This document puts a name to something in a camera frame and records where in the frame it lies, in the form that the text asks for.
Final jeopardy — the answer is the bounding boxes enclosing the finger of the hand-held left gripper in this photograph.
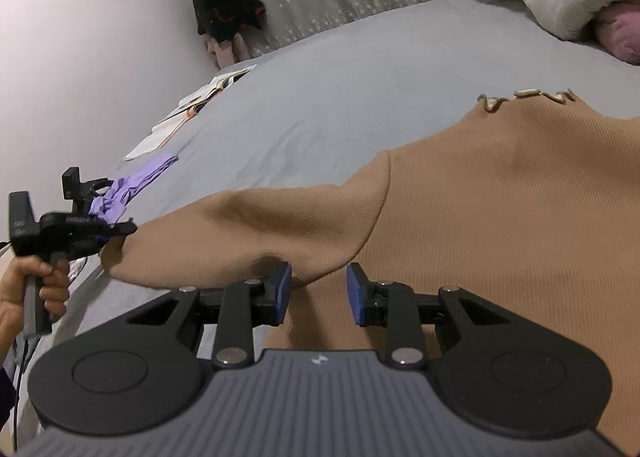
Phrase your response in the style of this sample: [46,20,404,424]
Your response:
[93,220,139,246]

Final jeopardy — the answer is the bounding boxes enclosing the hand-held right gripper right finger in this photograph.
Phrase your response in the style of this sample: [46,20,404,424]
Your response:
[346,262,511,371]

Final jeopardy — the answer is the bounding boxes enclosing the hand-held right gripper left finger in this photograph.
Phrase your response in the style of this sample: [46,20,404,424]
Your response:
[125,261,294,371]

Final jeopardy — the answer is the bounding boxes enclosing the brown knit sweater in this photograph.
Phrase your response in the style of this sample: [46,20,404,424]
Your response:
[100,87,640,457]

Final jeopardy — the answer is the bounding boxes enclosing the pile of clothes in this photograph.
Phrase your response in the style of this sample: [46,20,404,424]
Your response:
[67,257,92,284]

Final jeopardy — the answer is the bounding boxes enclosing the dark hanging clothes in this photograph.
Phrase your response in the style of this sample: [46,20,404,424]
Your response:
[186,0,268,38]

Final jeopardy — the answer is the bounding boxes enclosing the person's left hand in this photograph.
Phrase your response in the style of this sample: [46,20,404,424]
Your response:
[0,256,71,339]

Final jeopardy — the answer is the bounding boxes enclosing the purple cloth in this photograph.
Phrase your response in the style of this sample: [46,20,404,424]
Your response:
[88,154,179,227]

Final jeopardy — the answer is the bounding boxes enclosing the black stand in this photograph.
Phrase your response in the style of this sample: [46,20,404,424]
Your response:
[61,166,112,218]

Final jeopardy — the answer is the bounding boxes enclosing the open book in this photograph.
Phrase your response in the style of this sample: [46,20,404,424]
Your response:
[176,64,257,119]

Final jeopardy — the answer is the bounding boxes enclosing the pink hanging garment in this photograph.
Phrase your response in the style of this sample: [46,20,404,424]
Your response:
[204,33,253,70]

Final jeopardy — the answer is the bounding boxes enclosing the grey bed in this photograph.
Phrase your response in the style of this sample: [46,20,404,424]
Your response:
[15,0,640,457]

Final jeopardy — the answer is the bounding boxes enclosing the pink pillow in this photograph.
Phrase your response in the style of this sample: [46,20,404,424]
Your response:
[594,4,640,64]

